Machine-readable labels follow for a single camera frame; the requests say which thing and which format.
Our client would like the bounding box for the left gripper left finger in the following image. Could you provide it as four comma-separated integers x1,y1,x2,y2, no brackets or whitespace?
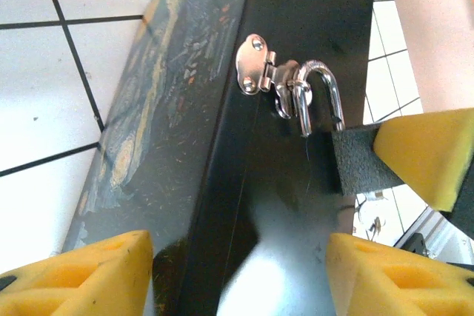
0,229,155,316

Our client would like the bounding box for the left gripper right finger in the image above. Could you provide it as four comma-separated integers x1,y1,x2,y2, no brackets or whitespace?
325,232,474,316

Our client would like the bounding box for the black padlock silver shackle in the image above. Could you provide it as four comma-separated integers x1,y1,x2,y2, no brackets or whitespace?
294,58,407,198

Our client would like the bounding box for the silver box hasp latch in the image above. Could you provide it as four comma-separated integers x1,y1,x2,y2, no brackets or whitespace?
236,33,301,121

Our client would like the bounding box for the black starry night box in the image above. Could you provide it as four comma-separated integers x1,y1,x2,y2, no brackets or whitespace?
61,0,377,316

